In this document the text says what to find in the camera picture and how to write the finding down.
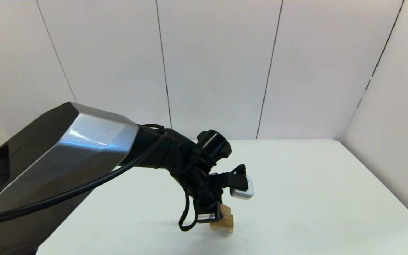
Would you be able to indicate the arched light wooden block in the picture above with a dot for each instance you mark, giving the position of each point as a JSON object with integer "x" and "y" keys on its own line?
{"x": 225, "y": 229}

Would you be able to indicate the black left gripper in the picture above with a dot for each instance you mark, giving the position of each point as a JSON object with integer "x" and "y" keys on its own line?
{"x": 207, "y": 210}

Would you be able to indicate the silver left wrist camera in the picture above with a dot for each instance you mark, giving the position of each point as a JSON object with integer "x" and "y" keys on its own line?
{"x": 241, "y": 186}

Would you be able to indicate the triangular wooden block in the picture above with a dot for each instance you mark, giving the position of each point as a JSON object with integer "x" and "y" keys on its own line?
{"x": 226, "y": 209}

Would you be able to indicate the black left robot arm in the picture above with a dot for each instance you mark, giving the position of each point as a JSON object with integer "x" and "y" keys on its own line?
{"x": 83, "y": 166}

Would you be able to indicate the rectangular dark wooden block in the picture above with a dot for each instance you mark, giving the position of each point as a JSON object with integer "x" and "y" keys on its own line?
{"x": 229, "y": 221}

